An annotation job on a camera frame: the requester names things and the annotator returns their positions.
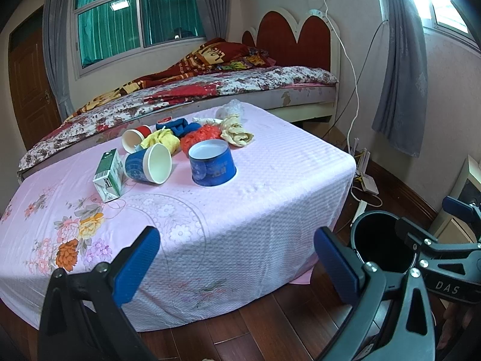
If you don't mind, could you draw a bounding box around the green white milk carton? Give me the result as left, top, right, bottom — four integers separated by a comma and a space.
93, 149, 124, 203

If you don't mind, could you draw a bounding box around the red paper cup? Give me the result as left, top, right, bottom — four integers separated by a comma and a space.
121, 125, 152, 153

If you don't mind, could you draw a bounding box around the blue round paper bowl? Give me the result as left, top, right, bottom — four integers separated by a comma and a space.
188, 139, 236, 187

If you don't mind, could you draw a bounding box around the yellow cloth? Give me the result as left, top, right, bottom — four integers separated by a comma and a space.
140, 128, 180, 155

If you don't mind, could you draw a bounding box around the blue cloth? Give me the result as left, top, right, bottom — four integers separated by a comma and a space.
156, 118, 201, 139

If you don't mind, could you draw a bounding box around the red plastic bag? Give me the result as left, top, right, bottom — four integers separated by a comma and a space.
180, 125, 222, 156

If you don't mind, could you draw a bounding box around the white tissue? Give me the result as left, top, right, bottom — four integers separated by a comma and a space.
192, 117, 222, 125

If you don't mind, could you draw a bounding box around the beige paper bag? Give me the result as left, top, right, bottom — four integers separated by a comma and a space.
220, 114, 253, 147

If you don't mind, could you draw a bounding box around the clear plastic bag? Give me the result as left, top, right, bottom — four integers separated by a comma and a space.
215, 99, 244, 120

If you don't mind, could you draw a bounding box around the black trash bin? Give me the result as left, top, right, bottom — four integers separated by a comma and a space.
350, 210, 417, 273

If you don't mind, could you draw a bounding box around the person right hand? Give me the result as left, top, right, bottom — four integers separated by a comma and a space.
436, 302, 475, 350

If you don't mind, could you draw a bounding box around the beige nightstand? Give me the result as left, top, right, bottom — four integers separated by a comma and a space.
429, 156, 480, 244

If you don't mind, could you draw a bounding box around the white power strip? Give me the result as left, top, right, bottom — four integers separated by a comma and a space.
351, 200, 368, 224

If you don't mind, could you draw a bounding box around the white wifi router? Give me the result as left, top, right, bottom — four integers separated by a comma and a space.
355, 148, 379, 196

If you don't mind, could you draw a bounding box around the grey curtain right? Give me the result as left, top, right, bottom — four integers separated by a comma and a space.
372, 0, 428, 157

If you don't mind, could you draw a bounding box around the bed with floral sheet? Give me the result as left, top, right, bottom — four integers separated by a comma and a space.
17, 66, 338, 180

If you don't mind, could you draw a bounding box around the brown wooden door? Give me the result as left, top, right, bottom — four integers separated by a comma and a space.
8, 8, 61, 150

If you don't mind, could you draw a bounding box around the red heart headboard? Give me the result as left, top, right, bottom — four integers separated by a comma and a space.
241, 8, 342, 77

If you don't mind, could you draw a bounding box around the red patterned blanket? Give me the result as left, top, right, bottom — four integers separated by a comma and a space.
66, 38, 275, 122

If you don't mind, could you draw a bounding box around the window with green curtain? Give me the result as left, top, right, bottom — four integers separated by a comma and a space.
73, 0, 205, 75

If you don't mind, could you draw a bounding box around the grey curtain left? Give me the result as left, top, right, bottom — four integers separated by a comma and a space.
42, 0, 73, 122

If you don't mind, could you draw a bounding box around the white cable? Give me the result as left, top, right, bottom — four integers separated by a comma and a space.
302, 0, 362, 155

